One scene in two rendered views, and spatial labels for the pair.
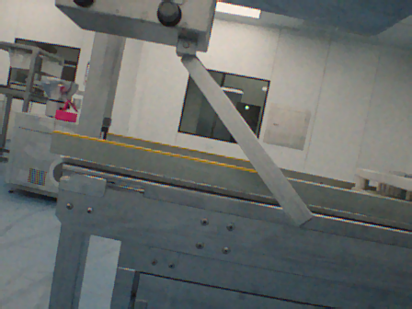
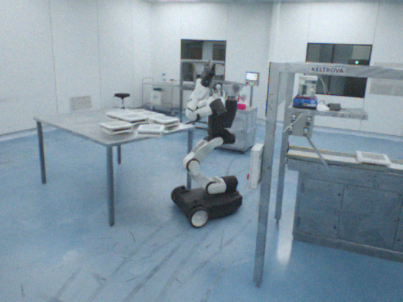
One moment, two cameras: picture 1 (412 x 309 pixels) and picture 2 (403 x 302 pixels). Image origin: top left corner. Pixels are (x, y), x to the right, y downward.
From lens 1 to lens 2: 2.31 m
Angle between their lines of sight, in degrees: 19
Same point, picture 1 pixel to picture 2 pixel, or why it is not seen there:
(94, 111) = (285, 140)
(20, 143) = not seen: hidden behind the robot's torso
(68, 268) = (281, 179)
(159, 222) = (306, 167)
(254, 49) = (357, 21)
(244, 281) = (323, 178)
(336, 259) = (340, 173)
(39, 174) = not seen: hidden behind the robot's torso
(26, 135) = not seen: hidden behind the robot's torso
